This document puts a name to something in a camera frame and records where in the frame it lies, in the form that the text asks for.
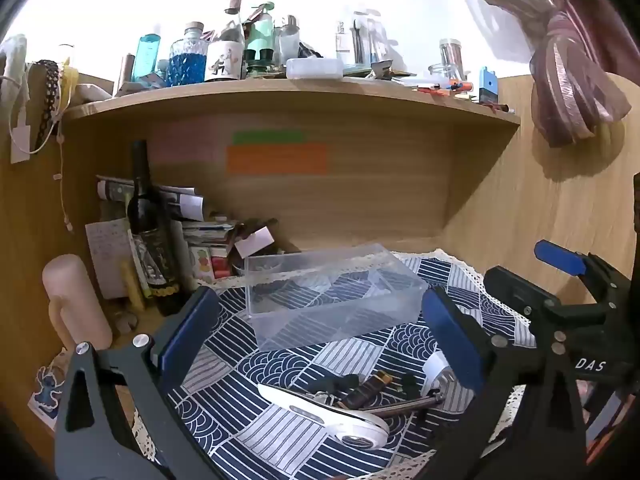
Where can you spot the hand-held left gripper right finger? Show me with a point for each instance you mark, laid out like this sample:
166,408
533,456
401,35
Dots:
450,340

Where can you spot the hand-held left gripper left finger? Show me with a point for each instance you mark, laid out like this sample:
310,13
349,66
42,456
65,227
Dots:
186,332

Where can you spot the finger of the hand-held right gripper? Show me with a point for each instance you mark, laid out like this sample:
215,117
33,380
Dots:
517,290
559,257

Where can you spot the small dark object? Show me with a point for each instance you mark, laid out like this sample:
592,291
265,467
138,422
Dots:
407,386

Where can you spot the yellow candle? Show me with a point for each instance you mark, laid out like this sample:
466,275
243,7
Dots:
132,285

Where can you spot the stack of books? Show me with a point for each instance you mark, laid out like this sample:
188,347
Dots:
210,245

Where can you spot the dark wine bottle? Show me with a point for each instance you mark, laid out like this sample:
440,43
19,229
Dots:
155,240

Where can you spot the blue white patterned table cloth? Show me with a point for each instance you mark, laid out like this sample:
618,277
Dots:
280,360

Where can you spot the small brown bottle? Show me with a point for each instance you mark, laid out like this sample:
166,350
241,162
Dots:
365,392

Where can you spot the handwritten note paper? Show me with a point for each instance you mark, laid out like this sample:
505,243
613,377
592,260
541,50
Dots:
107,255

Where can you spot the pink cylindrical cup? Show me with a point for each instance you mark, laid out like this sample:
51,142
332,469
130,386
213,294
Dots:
75,300

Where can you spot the brown bottle with white tag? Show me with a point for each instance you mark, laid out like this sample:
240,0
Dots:
257,240

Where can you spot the small black clip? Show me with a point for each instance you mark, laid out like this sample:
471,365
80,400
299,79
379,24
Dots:
340,385

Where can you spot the clear plastic storage box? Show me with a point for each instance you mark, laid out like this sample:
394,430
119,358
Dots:
330,290

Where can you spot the rolled magazine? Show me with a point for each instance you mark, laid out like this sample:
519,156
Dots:
187,202

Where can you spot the white oblong device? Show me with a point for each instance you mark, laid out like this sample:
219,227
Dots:
327,417

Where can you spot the blue cartoon sticker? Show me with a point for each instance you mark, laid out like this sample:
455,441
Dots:
50,390

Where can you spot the blue rectangular case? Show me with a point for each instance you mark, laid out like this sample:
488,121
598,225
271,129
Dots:
488,85

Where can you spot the pink sticky note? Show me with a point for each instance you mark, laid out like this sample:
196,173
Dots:
182,142

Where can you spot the orange sticky note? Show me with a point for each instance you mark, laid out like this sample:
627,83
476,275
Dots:
277,159

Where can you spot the pink curtain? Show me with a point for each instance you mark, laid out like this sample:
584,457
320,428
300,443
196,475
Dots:
565,60

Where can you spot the orange pens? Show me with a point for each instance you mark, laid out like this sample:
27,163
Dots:
450,86

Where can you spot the green sticky note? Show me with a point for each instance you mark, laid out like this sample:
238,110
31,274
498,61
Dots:
267,137

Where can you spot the white hanging tag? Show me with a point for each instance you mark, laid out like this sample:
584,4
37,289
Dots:
19,142

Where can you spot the wooden shelf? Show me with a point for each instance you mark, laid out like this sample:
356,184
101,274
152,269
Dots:
300,97

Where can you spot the faceted glass bottle blue liquid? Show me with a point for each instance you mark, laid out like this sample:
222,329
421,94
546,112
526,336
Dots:
188,62

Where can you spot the yellow ribbon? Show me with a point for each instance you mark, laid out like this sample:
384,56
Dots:
70,85

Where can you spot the tall blue bottle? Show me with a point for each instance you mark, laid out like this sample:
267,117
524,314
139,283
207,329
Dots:
146,60

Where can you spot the black binoculars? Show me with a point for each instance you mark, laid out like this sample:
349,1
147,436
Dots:
260,62

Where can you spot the glass bottle with white label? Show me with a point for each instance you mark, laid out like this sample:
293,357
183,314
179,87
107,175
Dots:
224,55

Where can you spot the clear pen holder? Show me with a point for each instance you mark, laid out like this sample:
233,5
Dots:
369,35

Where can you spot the white plastic case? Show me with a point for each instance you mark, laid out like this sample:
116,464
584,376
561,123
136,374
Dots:
314,68

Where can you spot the frosted white bottle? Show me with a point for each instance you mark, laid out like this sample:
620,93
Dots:
289,40

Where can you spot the mint green bottle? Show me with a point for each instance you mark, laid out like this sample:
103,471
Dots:
261,30

